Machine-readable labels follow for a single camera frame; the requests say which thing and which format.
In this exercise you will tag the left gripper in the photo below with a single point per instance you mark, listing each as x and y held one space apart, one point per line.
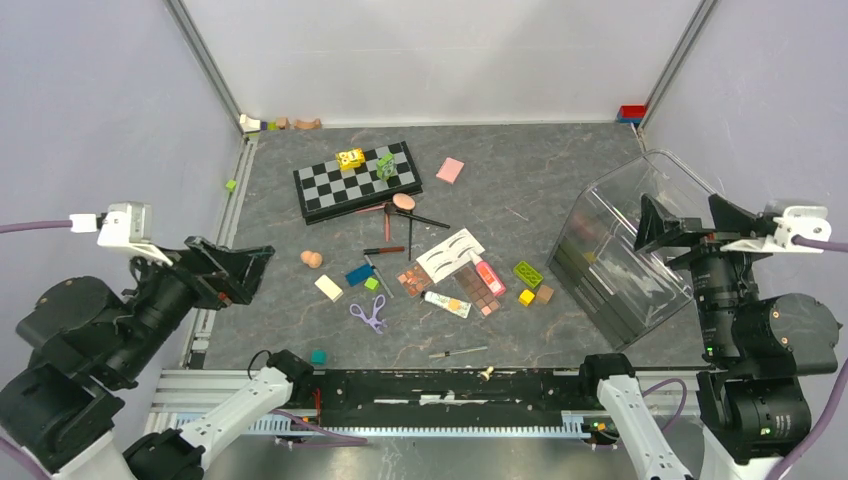
241 266

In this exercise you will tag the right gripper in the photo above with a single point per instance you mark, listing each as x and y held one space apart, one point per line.
729 216

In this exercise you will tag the beige makeup sponge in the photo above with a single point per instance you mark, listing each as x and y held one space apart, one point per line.
312 259

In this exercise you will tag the clear acrylic makeup organizer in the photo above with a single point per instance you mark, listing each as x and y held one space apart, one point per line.
626 294

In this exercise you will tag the peach powder puff brush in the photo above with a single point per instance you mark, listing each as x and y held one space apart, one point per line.
400 201

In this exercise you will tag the pink bottle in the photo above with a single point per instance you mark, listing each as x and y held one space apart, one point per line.
487 275

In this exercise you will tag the brown eyeshadow palette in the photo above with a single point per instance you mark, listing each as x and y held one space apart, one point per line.
478 293

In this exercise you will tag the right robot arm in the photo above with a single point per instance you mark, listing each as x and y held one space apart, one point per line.
773 381

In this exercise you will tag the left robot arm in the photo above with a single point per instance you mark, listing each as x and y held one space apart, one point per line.
89 343

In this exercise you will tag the cream wooden block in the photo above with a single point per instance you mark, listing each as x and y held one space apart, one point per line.
329 288

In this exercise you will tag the teal cube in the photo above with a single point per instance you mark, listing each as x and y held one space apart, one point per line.
318 357

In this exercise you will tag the red blue bricks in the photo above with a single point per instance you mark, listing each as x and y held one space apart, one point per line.
631 114

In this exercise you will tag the black white chessboard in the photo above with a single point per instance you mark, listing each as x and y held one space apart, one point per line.
325 191

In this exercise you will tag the blue block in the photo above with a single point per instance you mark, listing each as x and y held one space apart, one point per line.
359 275

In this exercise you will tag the grey pencil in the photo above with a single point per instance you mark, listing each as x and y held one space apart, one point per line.
377 273

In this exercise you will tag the small green cube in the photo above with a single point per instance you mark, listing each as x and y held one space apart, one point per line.
372 284

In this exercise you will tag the wooden blocks in corner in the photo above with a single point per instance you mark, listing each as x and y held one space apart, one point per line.
251 125

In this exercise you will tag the brown wooden cube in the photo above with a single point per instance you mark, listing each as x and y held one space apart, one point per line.
544 294

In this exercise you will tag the yellow toy block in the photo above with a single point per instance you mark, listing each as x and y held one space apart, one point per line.
350 159

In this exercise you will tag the green lego brick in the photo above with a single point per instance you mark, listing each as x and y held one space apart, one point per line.
528 274

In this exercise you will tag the brown lip pencil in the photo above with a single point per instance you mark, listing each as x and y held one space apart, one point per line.
384 250

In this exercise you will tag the yellow cube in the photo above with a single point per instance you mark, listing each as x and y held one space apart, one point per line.
526 297

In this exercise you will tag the small clear eyeshadow palette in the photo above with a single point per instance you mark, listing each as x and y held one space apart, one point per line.
414 280

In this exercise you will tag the green toy block on chessboard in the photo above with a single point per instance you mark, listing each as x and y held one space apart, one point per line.
386 167

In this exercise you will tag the white eyebrow stencil card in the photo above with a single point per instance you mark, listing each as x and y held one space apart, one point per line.
450 255

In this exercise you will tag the white cream tube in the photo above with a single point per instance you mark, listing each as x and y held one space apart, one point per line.
452 305

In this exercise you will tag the pink sponge pad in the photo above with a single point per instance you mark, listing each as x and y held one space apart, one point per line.
450 170

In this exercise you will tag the white chess pawn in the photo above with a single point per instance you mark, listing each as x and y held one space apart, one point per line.
486 374

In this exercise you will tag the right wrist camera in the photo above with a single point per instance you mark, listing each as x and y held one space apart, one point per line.
792 229

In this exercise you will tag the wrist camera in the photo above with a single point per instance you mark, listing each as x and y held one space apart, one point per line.
125 227
792 229

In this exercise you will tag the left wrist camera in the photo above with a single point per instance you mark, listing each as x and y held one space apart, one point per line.
125 227

